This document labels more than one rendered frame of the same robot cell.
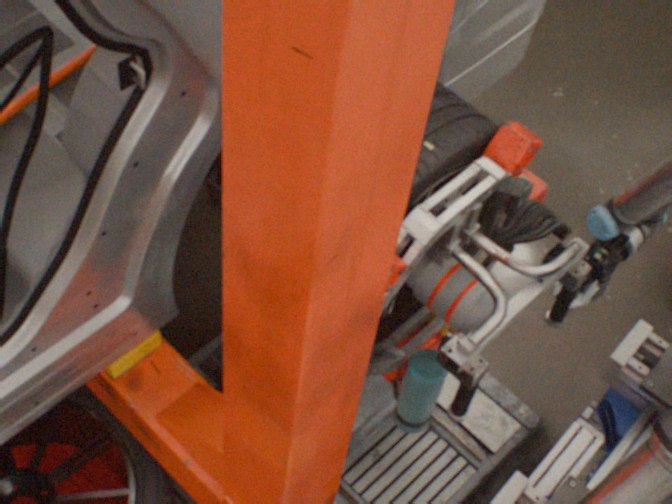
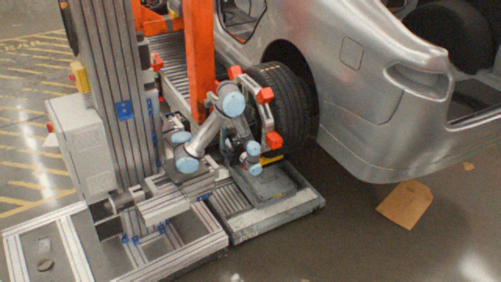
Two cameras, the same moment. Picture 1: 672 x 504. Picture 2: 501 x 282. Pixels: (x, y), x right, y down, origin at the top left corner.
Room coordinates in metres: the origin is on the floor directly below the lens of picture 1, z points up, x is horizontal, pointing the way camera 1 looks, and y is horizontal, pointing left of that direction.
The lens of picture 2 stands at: (2.10, -2.32, 2.37)
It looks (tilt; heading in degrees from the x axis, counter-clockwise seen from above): 37 degrees down; 111
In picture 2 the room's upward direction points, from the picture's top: 3 degrees clockwise
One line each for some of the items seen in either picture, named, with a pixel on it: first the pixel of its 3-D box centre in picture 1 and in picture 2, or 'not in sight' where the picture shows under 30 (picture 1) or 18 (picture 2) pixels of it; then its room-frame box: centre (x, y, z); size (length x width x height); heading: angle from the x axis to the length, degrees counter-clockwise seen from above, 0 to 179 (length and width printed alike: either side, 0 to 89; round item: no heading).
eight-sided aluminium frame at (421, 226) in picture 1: (435, 271); (248, 116); (1.25, -0.23, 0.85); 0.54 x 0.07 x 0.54; 142
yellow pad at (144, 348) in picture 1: (118, 336); not in sight; (1.06, 0.43, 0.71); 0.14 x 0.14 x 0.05; 52
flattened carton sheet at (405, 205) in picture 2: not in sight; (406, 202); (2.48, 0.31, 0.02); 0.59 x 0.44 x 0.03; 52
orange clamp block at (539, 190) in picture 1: (521, 195); (273, 140); (1.50, -0.41, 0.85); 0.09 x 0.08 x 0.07; 142
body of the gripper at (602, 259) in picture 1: (604, 257); (239, 150); (1.35, -0.60, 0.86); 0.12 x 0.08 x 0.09; 143
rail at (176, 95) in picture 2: not in sight; (160, 77); (-0.23, 0.83, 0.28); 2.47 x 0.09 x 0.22; 142
